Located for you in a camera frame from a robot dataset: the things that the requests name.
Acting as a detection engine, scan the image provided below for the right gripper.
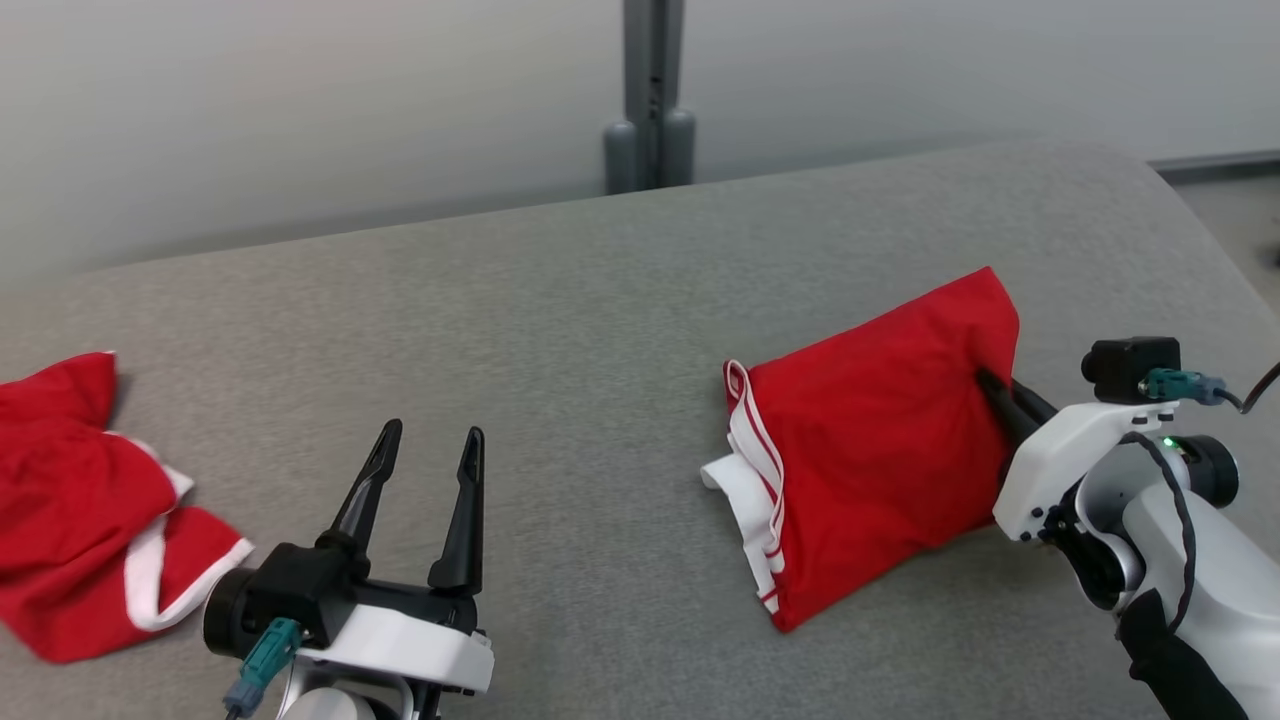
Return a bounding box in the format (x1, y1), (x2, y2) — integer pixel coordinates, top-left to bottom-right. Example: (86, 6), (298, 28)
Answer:
(975, 368), (1241, 611)

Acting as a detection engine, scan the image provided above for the grey partition post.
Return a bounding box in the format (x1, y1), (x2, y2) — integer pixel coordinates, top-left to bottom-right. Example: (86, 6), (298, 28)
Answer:
(622, 0), (686, 191)

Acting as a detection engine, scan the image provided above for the red and white shirt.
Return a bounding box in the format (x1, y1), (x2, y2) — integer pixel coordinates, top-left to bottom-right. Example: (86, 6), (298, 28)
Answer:
(700, 266), (1021, 634)

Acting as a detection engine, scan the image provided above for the right camera cable teal connector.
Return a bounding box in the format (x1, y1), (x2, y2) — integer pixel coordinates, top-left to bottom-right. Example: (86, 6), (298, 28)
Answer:
(1140, 360), (1280, 413)

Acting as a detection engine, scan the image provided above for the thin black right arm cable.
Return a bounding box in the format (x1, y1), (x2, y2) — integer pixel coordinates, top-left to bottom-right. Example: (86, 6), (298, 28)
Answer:
(1120, 430), (1201, 636)

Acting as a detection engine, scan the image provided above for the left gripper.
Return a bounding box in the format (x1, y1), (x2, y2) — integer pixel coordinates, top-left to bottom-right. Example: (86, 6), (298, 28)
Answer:
(280, 418), (486, 720)

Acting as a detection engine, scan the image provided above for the red shorts white trim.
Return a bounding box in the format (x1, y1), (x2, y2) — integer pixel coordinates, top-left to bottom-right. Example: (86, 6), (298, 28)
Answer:
(0, 351), (254, 664)

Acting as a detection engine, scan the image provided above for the grey cylindrical post cap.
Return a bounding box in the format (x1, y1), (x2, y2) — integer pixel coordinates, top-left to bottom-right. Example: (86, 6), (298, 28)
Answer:
(603, 120), (639, 196)
(660, 108), (697, 188)

